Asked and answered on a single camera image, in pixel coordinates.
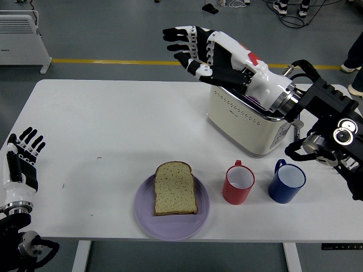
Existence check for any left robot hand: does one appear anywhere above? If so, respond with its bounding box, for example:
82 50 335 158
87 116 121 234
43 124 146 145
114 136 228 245
2 126 47 205

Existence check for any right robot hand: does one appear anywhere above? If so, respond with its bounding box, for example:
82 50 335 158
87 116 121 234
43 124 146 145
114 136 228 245
162 25 296 110

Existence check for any brown bread slice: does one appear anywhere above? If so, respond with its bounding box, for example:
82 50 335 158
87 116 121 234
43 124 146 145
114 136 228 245
153 161 199 217

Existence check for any purple plate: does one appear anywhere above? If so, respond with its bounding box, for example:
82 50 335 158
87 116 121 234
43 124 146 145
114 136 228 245
133 173 210 241

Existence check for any black floor device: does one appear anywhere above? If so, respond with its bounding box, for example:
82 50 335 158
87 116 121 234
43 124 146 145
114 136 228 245
201 0 220 14

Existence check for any cream and chrome toaster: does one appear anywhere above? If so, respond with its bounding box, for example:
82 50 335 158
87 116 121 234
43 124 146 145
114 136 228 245
206 84 305 159

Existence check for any person's black white shoe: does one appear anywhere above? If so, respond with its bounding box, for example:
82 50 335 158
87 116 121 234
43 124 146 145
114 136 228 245
297 0 310 18
272 0 288 15

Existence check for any white table leg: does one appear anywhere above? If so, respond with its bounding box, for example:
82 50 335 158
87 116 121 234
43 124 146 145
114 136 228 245
71 240 92 272
282 242 302 272

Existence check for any white paper sheet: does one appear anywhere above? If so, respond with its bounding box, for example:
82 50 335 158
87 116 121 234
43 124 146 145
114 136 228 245
301 112 321 134

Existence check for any person's leg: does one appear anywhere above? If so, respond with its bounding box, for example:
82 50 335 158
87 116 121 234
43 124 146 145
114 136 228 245
344 33 363 70

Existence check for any yellow floor tape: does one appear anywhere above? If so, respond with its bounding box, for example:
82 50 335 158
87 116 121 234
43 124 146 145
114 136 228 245
52 58 341 71

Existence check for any red mug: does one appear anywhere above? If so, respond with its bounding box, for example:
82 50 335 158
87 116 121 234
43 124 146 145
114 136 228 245
222 160 255 206

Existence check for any blue mug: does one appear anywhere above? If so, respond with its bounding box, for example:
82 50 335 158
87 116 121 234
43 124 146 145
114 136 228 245
268 159 307 205

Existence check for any white panel heater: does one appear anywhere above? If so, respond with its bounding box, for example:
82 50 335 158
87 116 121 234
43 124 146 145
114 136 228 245
0 10 53 75

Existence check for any black table control panel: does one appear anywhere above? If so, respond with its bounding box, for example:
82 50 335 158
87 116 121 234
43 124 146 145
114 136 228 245
321 243 363 251

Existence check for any black floor cable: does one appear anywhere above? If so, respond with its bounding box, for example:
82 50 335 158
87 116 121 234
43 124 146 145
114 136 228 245
279 0 313 28

